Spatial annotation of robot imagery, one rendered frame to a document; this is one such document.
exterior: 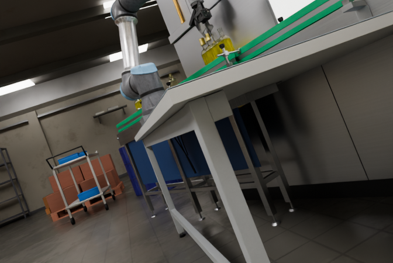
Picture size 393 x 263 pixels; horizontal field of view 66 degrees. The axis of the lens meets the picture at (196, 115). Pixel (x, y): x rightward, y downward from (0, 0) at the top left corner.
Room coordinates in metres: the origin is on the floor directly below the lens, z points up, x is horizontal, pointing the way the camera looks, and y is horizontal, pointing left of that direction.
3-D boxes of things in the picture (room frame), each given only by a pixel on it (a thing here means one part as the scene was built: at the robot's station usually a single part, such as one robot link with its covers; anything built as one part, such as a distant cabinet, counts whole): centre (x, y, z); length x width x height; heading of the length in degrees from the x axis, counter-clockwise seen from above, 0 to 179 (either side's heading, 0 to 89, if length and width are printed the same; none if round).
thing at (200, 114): (1.38, 0.17, 0.36); 1.51 x 0.09 x 0.71; 16
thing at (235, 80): (1.57, -0.48, 0.73); 1.58 x 1.52 x 0.04; 16
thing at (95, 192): (4.81, 2.04, 0.51); 1.08 x 0.63 x 1.02; 5
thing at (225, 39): (1.75, -0.31, 0.99); 0.06 x 0.06 x 0.21; 35
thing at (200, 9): (1.82, -0.25, 1.29); 0.09 x 0.08 x 0.12; 35
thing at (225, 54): (1.58, -0.28, 0.95); 0.17 x 0.03 x 0.12; 126
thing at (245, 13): (1.62, -0.57, 1.15); 0.90 x 0.03 x 0.34; 36
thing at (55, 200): (6.12, 2.60, 0.40); 1.37 x 0.98 x 0.81; 106
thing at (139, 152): (2.33, 0.18, 0.54); 1.59 x 0.18 x 0.43; 36
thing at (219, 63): (2.31, 0.26, 0.93); 1.75 x 0.01 x 0.08; 36
